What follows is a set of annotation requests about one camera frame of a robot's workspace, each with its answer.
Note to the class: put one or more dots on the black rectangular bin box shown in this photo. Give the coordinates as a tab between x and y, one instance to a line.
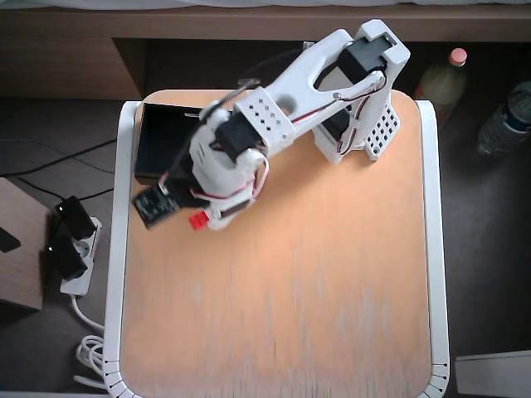
162	137

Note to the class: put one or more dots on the clear plastic water bottle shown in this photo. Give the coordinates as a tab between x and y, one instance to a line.
502	124

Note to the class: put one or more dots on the white cardboard box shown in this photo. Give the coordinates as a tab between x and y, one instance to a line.
493	373

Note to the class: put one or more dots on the black flat device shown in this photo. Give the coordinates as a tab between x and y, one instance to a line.
6	242

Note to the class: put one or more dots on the light wooden box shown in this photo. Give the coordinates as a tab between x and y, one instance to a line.
20	269

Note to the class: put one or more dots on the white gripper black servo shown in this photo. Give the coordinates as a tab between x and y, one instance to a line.
222	216

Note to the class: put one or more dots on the black wrist camera circuit board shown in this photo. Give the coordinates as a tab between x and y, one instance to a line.
155	205

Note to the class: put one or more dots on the white power strip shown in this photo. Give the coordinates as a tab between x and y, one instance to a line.
81	282

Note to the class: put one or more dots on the white bed sheet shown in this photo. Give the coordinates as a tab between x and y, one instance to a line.
166	2

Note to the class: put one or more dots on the brown wooden bed frame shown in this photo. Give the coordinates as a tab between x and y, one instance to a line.
62	62

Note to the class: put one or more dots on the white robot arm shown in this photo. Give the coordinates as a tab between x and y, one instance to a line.
298	79

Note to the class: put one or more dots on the black power adapter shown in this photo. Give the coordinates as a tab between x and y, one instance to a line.
74	215
64	257

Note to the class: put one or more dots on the yellow juice bottle pink cap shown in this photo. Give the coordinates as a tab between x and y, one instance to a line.
441	83

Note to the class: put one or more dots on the red lego block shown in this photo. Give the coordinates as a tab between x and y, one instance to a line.
198	221

